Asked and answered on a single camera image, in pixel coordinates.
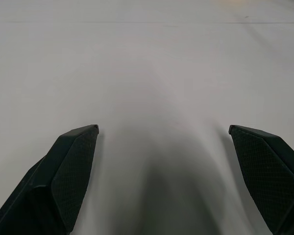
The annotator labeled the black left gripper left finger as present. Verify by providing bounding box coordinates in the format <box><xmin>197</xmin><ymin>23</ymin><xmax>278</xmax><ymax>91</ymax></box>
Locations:
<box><xmin>0</xmin><ymin>124</ymin><xmax>99</xmax><ymax>235</ymax></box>

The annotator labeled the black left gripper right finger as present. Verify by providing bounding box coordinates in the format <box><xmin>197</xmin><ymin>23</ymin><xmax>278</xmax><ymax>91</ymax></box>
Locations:
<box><xmin>228</xmin><ymin>124</ymin><xmax>294</xmax><ymax>235</ymax></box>

